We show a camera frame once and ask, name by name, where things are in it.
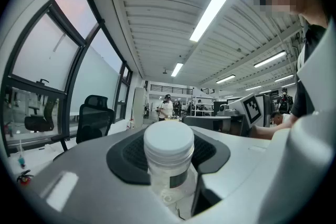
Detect white metal shelf rack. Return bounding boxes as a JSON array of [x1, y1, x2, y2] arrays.
[[191, 95, 215, 116]]

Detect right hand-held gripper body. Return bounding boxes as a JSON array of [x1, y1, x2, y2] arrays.
[[217, 93, 271, 137]]

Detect red fire extinguisher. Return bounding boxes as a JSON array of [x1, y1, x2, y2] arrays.
[[16, 169, 34, 187]]

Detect person's right forearm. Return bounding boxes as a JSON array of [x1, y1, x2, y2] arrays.
[[253, 112, 300, 140]]

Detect black framed window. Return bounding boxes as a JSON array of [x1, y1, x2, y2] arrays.
[[0, 0, 133, 157]]

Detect black office chair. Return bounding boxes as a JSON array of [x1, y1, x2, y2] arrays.
[[51, 94, 116, 161]]

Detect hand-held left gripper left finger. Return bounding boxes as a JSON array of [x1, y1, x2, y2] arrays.
[[31, 128, 184, 224]]

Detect small teal item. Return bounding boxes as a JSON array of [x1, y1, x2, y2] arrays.
[[17, 138, 27, 169]]

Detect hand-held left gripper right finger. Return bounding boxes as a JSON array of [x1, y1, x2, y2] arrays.
[[191, 126, 272, 218]]

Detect person's black shirt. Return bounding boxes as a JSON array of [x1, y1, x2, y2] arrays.
[[290, 15, 331, 119]]

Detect tall white cabinet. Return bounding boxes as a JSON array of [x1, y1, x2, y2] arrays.
[[132, 86, 148, 128]]

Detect white capped plastic bottle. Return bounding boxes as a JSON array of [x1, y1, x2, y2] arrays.
[[143, 121, 197, 208]]

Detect ceiling light strips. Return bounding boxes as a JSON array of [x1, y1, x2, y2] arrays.
[[170, 0, 297, 95]]

